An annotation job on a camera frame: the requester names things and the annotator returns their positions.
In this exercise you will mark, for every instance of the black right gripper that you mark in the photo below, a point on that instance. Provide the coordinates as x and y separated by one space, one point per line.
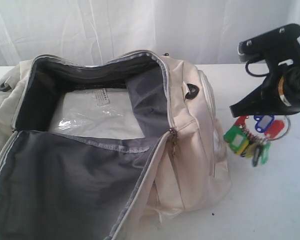
280 91

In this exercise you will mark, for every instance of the colourful key tag bunch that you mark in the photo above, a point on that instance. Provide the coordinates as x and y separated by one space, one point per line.
251 136

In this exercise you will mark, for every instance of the cream fabric duffel bag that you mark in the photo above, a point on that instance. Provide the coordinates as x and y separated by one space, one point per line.
56 186

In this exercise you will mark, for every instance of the white backdrop curtain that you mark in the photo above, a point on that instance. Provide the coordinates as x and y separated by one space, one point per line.
93 32

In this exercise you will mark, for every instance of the clear plastic wrapped package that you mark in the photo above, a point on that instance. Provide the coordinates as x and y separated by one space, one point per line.
97 113

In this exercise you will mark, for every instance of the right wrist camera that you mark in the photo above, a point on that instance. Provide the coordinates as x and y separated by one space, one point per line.
276 45

